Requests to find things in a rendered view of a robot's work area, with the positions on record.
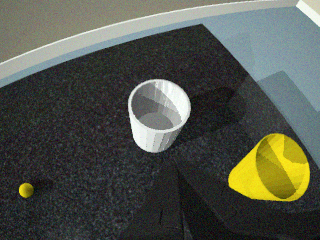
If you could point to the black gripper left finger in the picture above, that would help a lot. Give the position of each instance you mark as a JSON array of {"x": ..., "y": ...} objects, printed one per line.
[{"x": 160, "y": 218}]

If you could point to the yellow ball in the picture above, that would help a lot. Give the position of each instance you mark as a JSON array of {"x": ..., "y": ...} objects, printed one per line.
[{"x": 26, "y": 190}]

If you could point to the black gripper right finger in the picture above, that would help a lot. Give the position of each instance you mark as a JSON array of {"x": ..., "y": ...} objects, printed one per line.
[{"x": 214, "y": 211}]

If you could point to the white cup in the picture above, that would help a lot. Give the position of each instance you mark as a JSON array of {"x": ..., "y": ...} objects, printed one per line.
[{"x": 158, "y": 110}]

